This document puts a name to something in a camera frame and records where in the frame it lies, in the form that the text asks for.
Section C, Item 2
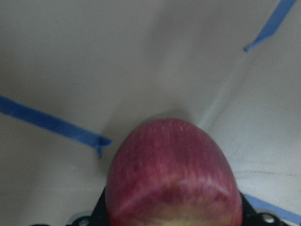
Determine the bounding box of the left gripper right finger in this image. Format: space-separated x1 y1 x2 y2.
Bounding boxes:
240 192 282 226

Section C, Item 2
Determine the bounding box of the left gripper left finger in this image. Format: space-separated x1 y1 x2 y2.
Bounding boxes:
68 190 108 226

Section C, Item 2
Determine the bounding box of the red yellow apple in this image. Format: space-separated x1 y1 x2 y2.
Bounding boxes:
105 119 243 226

